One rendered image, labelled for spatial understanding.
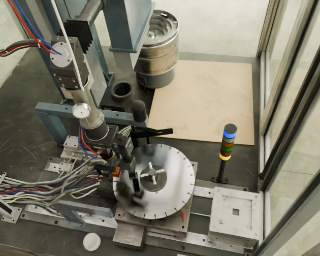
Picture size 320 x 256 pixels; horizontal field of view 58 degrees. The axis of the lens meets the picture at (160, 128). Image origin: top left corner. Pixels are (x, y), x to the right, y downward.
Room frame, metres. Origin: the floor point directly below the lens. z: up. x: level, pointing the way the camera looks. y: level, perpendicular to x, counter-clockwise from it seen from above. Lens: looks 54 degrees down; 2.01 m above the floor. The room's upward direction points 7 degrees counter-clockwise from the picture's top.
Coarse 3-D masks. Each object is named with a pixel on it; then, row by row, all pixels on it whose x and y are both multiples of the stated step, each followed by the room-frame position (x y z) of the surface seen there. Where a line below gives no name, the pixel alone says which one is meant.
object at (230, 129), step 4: (228, 124) 0.60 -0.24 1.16; (232, 124) 0.60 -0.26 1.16; (224, 128) 0.59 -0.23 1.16; (228, 128) 0.59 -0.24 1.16; (232, 128) 0.58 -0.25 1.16; (236, 128) 0.58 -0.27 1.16; (224, 132) 0.58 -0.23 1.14; (228, 132) 0.57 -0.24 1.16; (232, 132) 0.57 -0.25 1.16; (228, 136) 0.56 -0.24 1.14; (232, 136) 0.56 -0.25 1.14
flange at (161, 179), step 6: (144, 168) 0.58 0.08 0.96; (156, 168) 0.57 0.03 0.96; (162, 168) 0.57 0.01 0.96; (156, 174) 0.53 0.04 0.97; (162, 174) 0.54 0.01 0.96; (144, 180) 0.52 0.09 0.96; (150, 180) 0.51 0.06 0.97; (156, 180) 0.51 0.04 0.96; (162, 180) 0.51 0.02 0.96; (144, 186) 0.50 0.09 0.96; (150, 186) 0.49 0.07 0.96; (156, 186) 0.49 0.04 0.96; (162, 186) 0.49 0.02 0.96
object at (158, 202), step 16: (160, 144) 0.69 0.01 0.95; (144, 160) 0.62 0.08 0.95; (160, 160) 0.61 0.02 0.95; (176, 160) 0.60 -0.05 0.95; (128, 176) 0.55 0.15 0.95; (176, 176) 0.53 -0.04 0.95; (192, 176) 0.52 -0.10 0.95; (128, 192) 0.49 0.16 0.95; (144, 192) 0.48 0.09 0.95; (160, 192) 0.47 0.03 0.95; (176, 192) 0.46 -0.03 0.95; (192, 192) 0.45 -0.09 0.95; (128, 208) 0.42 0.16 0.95; (144, 208) 0.41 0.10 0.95; (160, 208) 0.40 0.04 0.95; (176, 208) 0.40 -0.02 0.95
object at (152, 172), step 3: (150, 165) 0.56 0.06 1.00; (150, 168) 0.55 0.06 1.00; (150, 171) 0.54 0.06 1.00; (153, 171) 0.53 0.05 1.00; (156, 171) 0.53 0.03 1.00; (159, 171) 0.53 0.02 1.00; (162, 171) 0.53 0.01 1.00; (141, 174) 0.53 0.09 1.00; (144, 174) 0.53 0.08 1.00; (147, 174) 0.53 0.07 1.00; (150, 174) 0.52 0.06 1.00; (153, 174) 0.52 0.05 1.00; (150, 177) 0.52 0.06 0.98; (153, 177) 0.51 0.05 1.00; (153, 180) 0.50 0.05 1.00; (153, 183) 0.49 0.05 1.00
